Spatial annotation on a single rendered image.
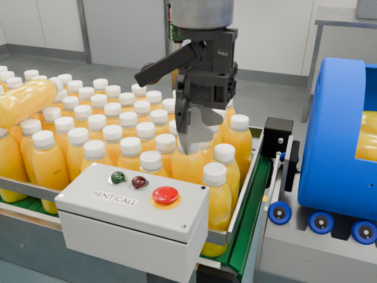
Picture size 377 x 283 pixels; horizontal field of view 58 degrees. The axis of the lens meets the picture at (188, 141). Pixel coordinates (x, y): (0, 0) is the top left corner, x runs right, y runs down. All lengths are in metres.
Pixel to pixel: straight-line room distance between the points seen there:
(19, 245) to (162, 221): 0.50
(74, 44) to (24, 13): 0.81
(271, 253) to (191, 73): 0.40
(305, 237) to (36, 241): 0.57
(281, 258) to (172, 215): 0.33
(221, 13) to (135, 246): 0.34
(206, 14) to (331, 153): 0.28
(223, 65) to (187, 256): 0.27
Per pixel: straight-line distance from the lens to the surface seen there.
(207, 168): 0.58
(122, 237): 0.50
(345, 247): 0.72
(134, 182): 0.51
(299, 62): 4.02
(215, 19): 0.49
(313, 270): 0.74
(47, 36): 5.30
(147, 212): 0.47
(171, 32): 1.06
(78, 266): 0.83
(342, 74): 0.62
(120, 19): 4.50
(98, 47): 4.78
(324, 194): 0.62
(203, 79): 0.52
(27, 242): 0.88
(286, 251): 0.73
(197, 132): 0.56
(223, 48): 0.51
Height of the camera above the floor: 1.41
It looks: 30 degrees down
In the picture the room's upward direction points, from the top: straight up
